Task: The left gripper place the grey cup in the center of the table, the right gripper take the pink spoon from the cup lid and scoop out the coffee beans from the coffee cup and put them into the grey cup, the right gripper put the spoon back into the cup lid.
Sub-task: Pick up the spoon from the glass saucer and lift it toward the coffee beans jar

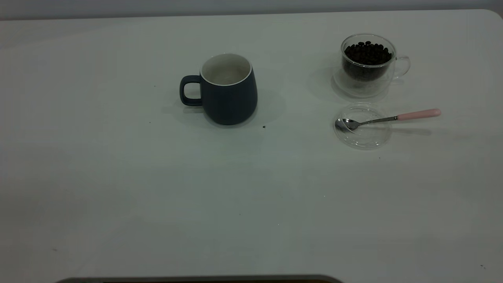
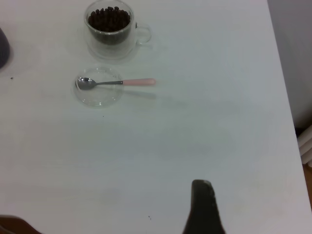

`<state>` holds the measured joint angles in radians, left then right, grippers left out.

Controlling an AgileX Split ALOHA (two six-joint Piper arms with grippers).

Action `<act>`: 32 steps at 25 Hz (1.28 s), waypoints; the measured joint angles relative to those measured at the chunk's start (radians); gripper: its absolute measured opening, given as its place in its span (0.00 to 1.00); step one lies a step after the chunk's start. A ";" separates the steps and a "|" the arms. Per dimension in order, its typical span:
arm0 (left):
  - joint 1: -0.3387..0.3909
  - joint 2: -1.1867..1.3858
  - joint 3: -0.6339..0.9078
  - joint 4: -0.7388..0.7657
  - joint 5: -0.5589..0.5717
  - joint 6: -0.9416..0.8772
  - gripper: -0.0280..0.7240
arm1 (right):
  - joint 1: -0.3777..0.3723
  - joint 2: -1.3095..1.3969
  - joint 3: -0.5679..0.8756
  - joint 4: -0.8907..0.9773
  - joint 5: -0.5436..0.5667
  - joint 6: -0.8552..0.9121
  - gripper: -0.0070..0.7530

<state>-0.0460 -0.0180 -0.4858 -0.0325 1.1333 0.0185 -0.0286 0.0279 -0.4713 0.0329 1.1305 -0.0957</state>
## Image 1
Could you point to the dark blue ceramic mug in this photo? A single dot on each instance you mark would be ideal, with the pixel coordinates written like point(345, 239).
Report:
point(230, 104)

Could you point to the clear glass lid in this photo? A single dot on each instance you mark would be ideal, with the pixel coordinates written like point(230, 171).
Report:
point(365, 138)

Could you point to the dark coffee beans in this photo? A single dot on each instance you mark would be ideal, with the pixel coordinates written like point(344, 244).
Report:
point(367, 55)

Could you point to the clear double-wall glass cup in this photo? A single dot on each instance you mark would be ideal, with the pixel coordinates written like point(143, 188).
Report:
point(359, 89)

